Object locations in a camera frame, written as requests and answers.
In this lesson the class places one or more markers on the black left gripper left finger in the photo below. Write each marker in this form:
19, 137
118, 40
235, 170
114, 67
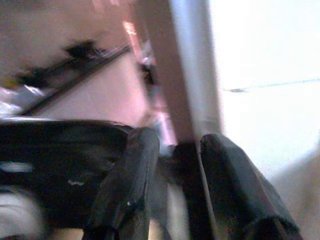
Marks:
130, 185

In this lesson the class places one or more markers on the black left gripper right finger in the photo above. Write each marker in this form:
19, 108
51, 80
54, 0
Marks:
240, 190

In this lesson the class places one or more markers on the pale wooden door frame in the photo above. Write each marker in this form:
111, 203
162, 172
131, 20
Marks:
182, 72

